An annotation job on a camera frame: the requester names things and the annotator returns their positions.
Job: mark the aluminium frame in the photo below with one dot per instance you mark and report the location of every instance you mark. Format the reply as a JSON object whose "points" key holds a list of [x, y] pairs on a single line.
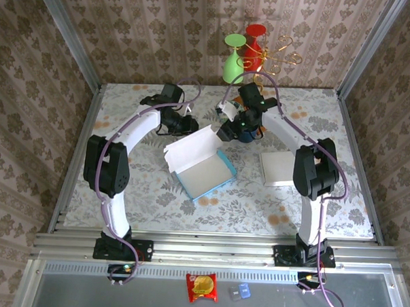
{"points": [[214, 250]]}

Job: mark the small blue packet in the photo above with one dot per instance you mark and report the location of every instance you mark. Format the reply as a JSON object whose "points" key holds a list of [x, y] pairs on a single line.
{"points": [[245, 290]]}

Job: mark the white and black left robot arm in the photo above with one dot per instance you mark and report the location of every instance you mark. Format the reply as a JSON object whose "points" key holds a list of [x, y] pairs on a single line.
{"points": [[141, 127]]}

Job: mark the dark blue mug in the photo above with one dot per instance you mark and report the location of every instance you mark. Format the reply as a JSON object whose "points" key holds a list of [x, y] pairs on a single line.
{"points": [[248, 136]]}

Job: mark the teal paper box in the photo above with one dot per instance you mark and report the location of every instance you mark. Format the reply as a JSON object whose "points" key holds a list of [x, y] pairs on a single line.
{"points": [[204, 174]]}

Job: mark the green wine glass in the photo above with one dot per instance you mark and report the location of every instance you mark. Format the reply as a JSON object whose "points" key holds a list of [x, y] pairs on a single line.
{"points": [[232, 68]]}

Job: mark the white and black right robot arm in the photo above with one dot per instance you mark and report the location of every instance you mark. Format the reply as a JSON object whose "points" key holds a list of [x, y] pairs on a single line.
{"points": [[287, 133]]}

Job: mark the red snack packet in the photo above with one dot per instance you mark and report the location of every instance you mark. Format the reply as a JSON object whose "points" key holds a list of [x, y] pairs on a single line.
{"points": [[202, 287]]}

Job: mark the small grey packet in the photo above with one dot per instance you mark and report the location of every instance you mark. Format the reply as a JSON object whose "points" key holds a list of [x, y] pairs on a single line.
{"points": [[233, 293]]}

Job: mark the red wine glass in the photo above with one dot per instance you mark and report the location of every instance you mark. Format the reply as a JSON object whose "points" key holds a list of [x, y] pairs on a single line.
{"points": [[253, 52]]}

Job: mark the floral tablecloth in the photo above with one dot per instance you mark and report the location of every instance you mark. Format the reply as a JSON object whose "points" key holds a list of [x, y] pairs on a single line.
{"points": [[243, 209]]}

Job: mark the white paper box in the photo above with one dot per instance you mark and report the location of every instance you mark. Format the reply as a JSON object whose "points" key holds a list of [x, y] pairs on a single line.
{"points": [[279, 168]]}

